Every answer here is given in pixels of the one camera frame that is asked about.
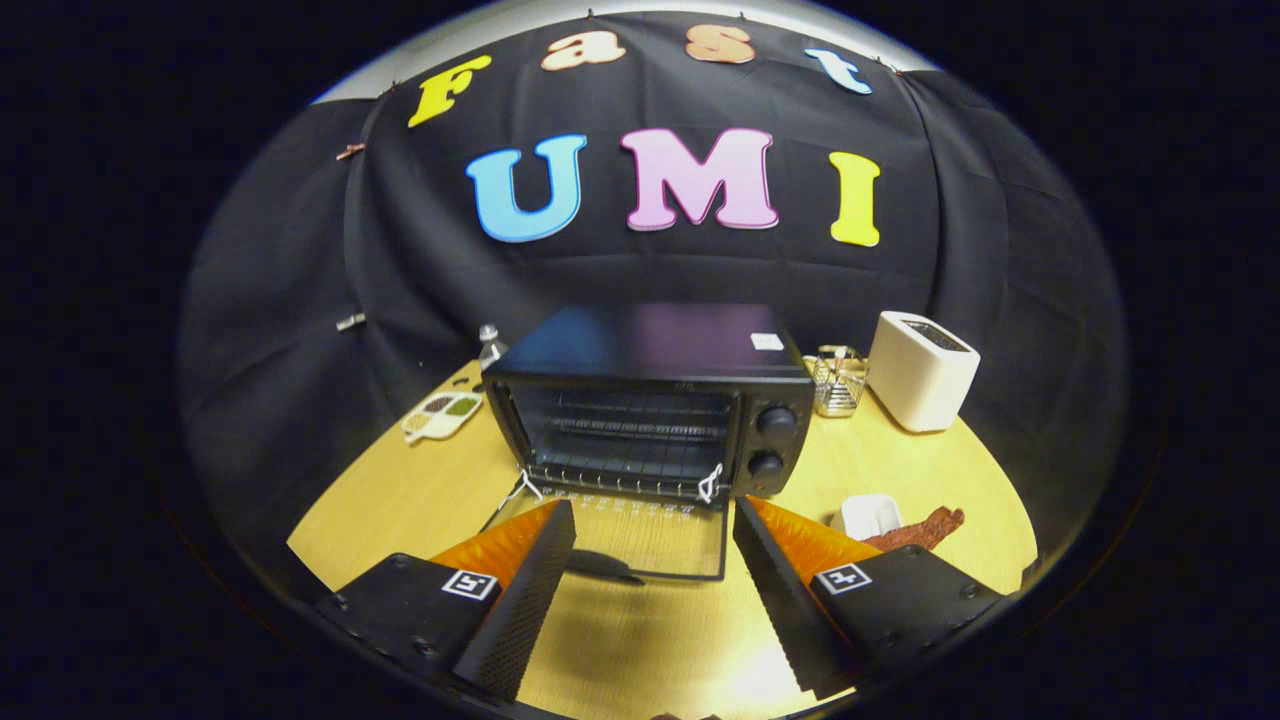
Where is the black backdrop cloth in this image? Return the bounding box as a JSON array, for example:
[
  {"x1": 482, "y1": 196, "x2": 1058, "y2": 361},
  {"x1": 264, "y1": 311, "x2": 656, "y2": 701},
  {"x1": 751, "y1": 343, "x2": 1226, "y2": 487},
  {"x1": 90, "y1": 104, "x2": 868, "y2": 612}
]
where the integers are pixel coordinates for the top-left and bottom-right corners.
[{"x1": 178, "y1": 10, "x2": 1131, "y2": 521}]

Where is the white toaster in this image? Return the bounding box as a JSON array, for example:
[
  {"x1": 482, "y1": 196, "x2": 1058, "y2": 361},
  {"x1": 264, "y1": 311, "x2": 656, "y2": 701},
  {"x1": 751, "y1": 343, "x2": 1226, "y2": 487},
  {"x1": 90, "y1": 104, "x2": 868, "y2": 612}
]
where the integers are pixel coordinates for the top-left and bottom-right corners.
[{"x1": 866, "y1": 310, "x2": 982, "y2": 434}]

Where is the white ridged tray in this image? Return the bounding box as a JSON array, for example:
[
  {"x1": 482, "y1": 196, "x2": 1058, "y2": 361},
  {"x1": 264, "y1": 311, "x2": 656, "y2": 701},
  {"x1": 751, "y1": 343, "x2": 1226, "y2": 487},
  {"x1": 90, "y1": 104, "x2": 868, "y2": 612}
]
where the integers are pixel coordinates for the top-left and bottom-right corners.
[{"x1": 838, "y1": 493, "x2": 904, "y2": 541}]

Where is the black toaster oven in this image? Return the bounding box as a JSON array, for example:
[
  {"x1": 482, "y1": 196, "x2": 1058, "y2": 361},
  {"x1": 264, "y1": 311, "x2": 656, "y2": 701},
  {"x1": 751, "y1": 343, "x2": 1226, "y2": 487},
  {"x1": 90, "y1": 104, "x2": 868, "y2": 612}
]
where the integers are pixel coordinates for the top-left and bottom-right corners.
[{"x1": 478, "y1": 303, "x2": 817, "y2": 586}]

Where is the red meat piece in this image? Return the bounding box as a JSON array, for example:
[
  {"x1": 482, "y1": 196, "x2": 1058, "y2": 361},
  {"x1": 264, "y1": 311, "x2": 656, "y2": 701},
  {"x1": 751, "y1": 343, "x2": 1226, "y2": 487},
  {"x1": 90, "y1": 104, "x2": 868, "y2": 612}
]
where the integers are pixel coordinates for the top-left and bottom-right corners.
[{"x1": 862, "y1": 506, "x2": 967, "y2": 554}]

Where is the metal wire basket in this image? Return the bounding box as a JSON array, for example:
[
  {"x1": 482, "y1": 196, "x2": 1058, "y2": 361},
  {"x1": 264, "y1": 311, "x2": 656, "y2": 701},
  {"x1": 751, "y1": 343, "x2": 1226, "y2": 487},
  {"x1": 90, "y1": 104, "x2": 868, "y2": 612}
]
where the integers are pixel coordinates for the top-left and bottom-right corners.
[{"x1": 810, "y1": 345, "x2": 869, "y2": 419}]

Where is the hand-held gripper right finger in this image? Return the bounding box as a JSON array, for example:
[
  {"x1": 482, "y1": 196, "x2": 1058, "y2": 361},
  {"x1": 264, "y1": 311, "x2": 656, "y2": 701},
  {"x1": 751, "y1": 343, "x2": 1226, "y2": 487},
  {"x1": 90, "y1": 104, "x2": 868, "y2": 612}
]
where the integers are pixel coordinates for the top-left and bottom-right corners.
[{"x1": 732, "y1": 495, "x2": 1006, "y2": 701}]

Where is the white divided spice dish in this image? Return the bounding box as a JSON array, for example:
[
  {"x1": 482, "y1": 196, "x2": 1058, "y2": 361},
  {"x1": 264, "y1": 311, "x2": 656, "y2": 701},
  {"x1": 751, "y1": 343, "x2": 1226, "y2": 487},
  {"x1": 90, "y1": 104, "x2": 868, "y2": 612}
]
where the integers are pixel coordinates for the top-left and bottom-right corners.
[{"x1": 401, "y1": 391, "x2": 484, "y2": 443}]

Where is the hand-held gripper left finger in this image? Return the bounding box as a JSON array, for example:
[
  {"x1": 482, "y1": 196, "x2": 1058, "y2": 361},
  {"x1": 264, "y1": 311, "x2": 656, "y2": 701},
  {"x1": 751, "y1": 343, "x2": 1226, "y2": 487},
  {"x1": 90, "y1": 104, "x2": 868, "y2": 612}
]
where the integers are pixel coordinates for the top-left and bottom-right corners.
[{"x1": 315, "y1": 498, "x2": 579, "y2": 703}]

